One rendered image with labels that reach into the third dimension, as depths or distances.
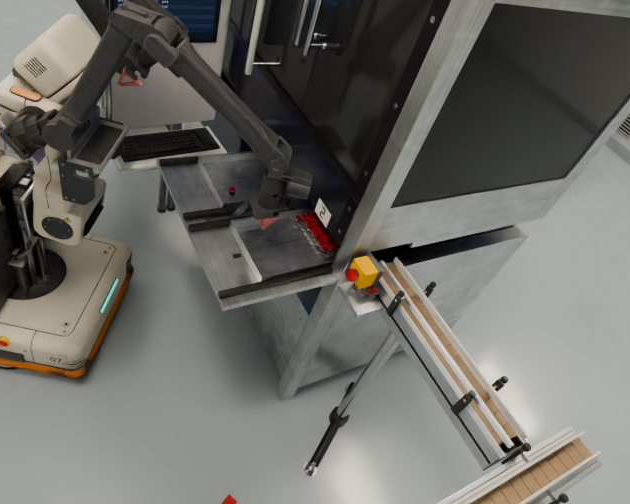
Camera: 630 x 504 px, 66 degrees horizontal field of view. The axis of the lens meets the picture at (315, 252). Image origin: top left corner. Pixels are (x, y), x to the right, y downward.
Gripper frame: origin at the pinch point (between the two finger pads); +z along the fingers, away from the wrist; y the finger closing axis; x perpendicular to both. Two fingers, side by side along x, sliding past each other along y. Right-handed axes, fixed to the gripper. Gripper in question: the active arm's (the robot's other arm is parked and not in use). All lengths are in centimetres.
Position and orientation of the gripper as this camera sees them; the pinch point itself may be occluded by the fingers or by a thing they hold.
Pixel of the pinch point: (262, 225)
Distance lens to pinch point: 143.0
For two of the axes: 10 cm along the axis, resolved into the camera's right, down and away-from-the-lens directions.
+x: -4.4, -7.2, 5.3
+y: 8.6, -1.9, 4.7
